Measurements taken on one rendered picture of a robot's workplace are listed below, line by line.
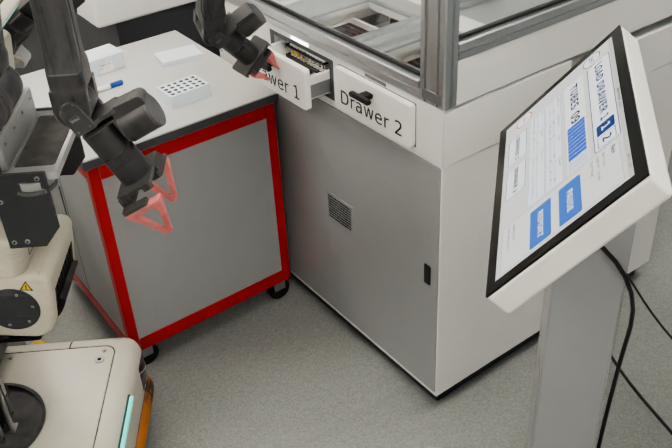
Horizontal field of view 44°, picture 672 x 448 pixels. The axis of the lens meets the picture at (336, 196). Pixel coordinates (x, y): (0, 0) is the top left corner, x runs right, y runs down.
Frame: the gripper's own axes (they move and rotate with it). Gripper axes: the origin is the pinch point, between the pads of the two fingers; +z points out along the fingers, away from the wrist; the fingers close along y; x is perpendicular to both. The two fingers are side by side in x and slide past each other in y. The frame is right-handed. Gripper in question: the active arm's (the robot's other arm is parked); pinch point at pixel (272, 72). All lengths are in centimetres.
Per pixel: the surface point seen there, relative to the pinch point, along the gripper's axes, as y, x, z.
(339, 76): 8.1, -16.8, 4.4
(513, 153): 9, -80, -7
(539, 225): -2, -103, -24
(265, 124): -11.5, 13.9, 19.8
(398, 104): 8.6, -39.2, 3.5
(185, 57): -8, 49, 8
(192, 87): -14.6, 24.9, -0.2
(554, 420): -28, -102, 23
